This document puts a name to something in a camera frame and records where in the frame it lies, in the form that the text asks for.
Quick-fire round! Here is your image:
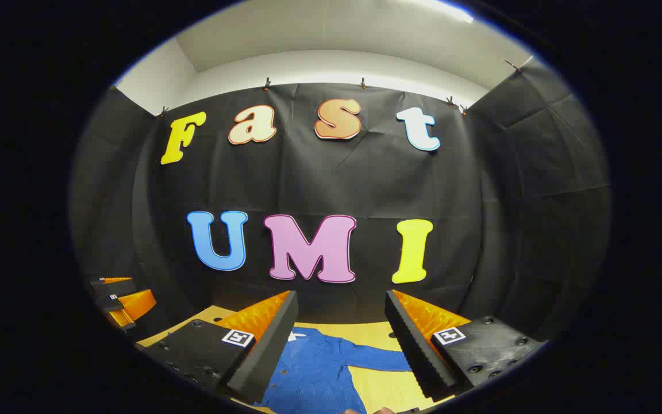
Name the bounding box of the row of small backdrop clips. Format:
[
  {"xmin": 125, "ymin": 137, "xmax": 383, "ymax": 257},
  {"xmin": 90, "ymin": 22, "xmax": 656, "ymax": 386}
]
[{"xmin": 159, "ymin": 59, "xmax": 526, "ymax": 117}]

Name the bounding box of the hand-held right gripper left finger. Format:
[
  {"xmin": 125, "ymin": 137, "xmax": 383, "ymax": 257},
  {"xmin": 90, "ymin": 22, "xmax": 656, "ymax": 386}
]
[{"xmin": 143, "ymin": 290, "xmax": 299, "ymax": 404}]

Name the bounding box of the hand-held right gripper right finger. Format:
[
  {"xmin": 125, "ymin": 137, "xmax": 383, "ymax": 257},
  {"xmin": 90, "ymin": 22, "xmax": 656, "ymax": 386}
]
[{"xmin": 384, "ymin": 289, "xmax": 543, "ymax": 402}]

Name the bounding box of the blue shirt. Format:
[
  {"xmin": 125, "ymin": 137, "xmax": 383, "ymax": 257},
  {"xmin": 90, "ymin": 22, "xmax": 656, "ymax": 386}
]
[{"xmin": 253, "ymin": 327, "xmax": 413, "ymax": 414}]

